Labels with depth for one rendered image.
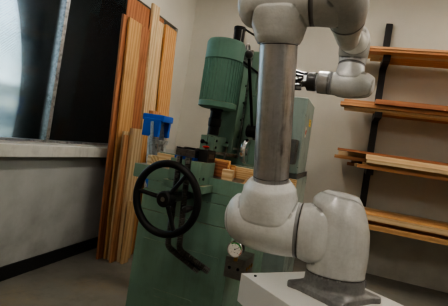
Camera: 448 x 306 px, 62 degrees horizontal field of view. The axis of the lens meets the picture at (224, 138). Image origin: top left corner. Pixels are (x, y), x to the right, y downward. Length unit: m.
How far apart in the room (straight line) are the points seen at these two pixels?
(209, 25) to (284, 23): 3.45
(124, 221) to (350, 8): 2.46
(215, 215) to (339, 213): 0.65
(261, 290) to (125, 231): 2.06
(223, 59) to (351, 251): 0.99
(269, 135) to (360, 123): 2.92
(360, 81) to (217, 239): 0.82
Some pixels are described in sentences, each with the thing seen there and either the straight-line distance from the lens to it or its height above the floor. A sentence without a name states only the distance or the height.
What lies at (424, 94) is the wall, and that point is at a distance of 3.97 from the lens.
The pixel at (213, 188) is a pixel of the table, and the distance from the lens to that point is 1.51.
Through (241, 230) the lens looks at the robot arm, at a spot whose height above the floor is 0.82.
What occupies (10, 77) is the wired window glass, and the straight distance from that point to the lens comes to 2.58.
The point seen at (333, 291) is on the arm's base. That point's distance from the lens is 1.04.
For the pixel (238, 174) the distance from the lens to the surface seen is 1.64.
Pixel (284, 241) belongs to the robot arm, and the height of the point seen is 0.82.
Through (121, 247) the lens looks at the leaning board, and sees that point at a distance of 3.09.
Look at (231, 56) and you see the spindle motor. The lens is 1.66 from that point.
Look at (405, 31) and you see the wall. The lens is 4.08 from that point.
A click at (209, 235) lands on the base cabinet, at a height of 0.67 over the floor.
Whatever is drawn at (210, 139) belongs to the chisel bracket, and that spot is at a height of 1.05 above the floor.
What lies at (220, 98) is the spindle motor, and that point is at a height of 1.24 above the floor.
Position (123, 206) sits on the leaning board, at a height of 0.43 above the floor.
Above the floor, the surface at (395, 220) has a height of 0.61.
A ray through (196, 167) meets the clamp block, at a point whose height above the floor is 0.94.
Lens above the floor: 1.06
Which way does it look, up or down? level
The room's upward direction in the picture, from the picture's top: 9 degrees clockwise
